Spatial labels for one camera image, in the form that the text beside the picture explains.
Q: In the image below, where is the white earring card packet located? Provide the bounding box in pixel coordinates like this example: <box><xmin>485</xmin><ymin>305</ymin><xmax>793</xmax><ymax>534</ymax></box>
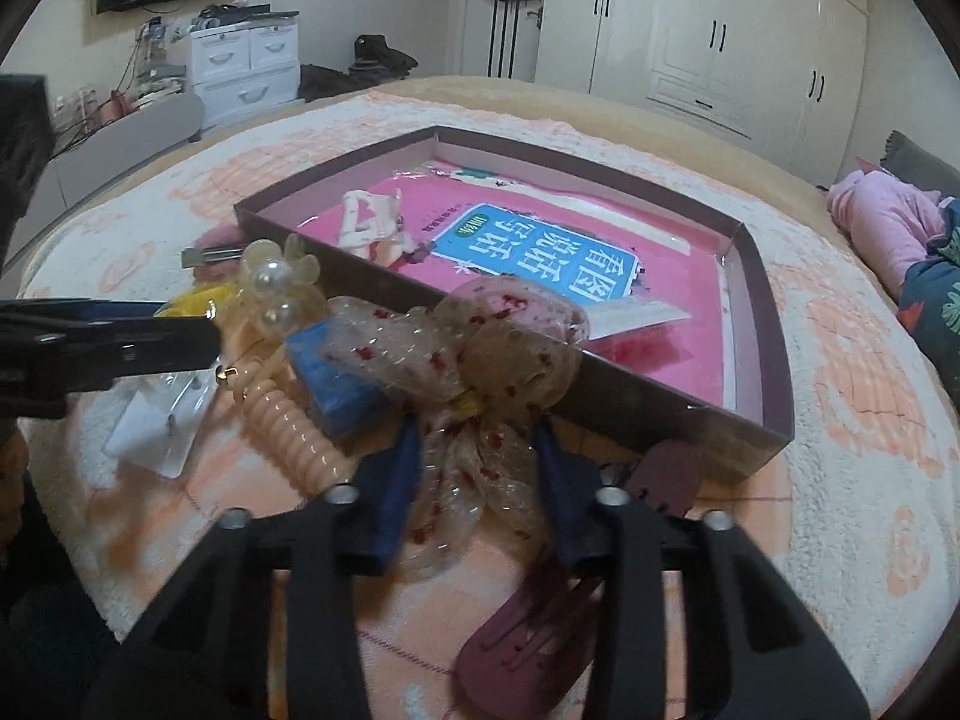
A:
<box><xmin>103</xmin><ymin>369</ymin><xmax>217</xmax><ymax>479</ymax></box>

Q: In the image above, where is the maroon hair claw clip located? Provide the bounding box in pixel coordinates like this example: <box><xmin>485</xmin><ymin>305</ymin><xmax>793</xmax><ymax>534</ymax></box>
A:
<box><xmin>454</xmin><ymin>440</ymin><xmax>706</xmax><ymax>718</ymax></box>

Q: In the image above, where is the peach spiral hair tie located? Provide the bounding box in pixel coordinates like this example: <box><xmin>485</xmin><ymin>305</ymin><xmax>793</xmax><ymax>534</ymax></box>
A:
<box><xmin>220</xmin><ymin>343</ymin><xmax>355</xmax><ymax>501</ymax></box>

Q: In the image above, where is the clear pearl flower clip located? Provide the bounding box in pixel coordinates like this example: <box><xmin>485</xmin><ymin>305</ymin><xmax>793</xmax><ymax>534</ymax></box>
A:
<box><xmin>226</xmin><ymin>234</ymin><xmax>327</xmax><ymax>341</ymax></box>

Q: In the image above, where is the blue rectangular box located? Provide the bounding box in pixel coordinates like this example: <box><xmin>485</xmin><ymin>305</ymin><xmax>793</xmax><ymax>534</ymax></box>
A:
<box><xmin>285</xmin><ymin>320</ymin><xmax>391</xmax><ymax>440</ymax></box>

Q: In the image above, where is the cream white claw clip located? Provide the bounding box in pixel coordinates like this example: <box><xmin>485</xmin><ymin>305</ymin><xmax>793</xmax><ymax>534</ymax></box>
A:
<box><xmin>337</xmin><ymin>188</ymin><xmax>416</xmax><ymax>266</ymax></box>

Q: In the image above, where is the beige dotted ribbon bow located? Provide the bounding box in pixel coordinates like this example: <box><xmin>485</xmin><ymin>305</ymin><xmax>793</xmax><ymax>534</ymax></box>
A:
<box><xmin>322</xmin><ymin>277</ymin><xmax>589</xmax><ymax>582</ymax></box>

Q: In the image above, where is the white orange plush blanket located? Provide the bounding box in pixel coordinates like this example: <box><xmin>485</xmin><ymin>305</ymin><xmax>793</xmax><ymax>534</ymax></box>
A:
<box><xmin>23</xmin><ymin>259</ymin><xmax>958</xmax><ymax>718</ymax></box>

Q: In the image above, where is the white drawer cabinet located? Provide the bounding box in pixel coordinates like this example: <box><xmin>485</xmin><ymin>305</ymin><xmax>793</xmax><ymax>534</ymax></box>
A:
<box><xmin>176</xmin><ymin>11</ymin><xmax>301</xmax><ymax>130</ymax></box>

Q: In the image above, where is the brown shallow cardboard tray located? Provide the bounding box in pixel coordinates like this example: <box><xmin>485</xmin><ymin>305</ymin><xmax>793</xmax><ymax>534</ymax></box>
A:
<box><xmin>235</xmin><ymin>125</ymin><xmax>794</xmax><ymax>483</ymax></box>

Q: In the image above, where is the dark clothes pile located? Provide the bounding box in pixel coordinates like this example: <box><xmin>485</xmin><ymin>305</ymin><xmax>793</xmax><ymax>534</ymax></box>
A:
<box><xmin>298</xmin><ymin>34</ymin><xmax>418</xmax><ymax>103</ymax></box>

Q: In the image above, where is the floral navy quilt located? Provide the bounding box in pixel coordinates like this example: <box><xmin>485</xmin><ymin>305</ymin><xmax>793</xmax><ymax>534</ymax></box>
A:
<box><xmin>898</xmin><ymin>200</ymin><xmax>960</xmax><ymax>387</ymax></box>

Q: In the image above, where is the pink pillow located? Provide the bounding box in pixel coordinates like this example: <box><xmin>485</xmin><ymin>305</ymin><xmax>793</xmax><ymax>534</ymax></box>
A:
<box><xmin>827</xmin><ymin>167</ymin><xmax>952</xmax><ymax>301</ymax></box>

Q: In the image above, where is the tan bed sheet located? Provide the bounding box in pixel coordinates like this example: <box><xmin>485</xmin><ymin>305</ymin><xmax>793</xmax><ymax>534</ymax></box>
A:
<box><xmin>0</xmin><ymin>73</ymin><xmax>960</xmax><ymax>317</ymax></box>

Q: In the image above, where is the grey headboard cushion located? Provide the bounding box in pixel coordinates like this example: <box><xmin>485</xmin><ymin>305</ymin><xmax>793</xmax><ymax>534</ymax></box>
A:
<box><xmin>880</xmin><ymin>130</ymin><xmax>960</xmax><ymax>197</ymax></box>

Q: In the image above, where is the white built-in wardrobe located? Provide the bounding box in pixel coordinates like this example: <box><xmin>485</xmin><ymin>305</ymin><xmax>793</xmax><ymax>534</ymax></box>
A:
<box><xmin>535</xmin><ymin>0</ymin><xmax>869</xmax><ymax>185</ymax></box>

